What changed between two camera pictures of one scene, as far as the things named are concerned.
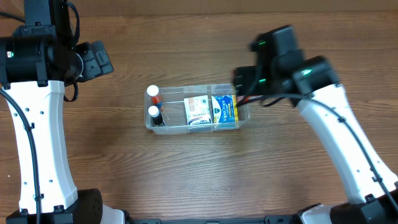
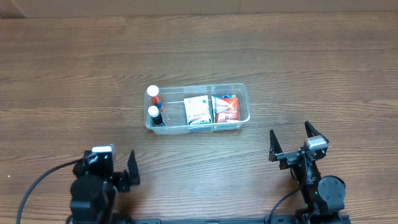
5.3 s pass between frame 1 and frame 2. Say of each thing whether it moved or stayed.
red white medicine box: moved
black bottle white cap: stayed
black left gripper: moved
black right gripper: moved
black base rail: stayed
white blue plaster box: stayed
